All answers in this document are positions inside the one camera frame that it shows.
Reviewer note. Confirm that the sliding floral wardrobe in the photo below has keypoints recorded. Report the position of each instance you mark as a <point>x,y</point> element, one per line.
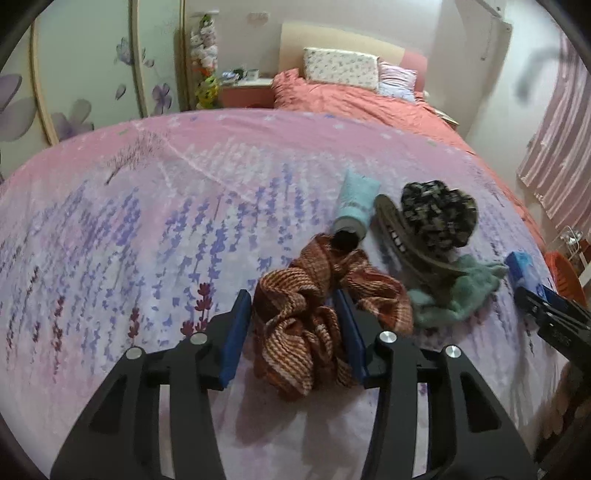
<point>83,65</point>

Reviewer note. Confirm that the striped pink pillow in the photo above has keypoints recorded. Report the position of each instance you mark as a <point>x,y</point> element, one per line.
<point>397,82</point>

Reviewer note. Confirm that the teal green sock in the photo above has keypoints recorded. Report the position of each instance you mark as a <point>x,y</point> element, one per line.
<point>456,300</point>

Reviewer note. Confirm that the floral pink purple tablecloth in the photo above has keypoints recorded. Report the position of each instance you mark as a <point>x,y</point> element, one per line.
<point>132,234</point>

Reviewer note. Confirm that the wall power outlet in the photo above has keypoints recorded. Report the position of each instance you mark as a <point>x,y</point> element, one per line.
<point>259,17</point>

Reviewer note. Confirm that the brown hair claw clip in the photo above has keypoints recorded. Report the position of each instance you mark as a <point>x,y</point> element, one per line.
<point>427,269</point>

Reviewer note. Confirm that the orange striped scrunchie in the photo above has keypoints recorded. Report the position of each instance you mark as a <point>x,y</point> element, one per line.
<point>297,338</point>

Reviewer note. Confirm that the black floral scrunchie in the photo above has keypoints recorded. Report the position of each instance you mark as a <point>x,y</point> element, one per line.
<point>442,218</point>

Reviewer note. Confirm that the light blue cream tube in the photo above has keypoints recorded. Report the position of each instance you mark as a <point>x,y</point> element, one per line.
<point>354,211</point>

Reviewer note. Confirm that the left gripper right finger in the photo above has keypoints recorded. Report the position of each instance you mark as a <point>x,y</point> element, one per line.
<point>471,435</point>

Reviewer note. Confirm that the white wall air conditioner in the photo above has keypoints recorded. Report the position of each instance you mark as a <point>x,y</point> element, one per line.
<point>481,14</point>

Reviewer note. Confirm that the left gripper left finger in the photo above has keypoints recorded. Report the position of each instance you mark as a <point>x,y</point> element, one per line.
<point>116,434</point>

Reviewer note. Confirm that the coral red bed duvet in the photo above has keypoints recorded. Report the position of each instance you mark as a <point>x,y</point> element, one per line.
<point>291,92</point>

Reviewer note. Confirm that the pink left nightstand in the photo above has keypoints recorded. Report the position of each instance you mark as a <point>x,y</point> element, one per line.
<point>248,94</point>

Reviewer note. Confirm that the hanging plush toy organizer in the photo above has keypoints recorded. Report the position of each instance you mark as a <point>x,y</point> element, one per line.
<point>204,62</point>

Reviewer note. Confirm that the white wire rack shelf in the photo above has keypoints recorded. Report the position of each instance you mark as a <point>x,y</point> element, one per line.
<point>574,246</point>

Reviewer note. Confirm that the orange plastic laundry basket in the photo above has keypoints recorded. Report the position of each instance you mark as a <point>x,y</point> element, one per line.
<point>565,278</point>

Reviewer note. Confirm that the blue small packet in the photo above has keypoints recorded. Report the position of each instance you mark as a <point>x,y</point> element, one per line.
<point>522,271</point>

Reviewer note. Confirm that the right nightstand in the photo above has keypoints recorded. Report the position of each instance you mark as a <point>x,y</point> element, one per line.
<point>448,119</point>

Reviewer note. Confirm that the white mug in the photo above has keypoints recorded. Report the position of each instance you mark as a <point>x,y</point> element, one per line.
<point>252,74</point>

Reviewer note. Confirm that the floral white pillow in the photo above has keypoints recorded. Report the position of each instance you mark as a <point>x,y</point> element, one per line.
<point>341,67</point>

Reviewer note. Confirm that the beige pink headboard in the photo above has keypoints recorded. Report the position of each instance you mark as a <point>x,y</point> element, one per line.
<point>294,36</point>

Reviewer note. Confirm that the pink satin curtain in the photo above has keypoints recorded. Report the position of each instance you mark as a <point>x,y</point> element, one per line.
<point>556,169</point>

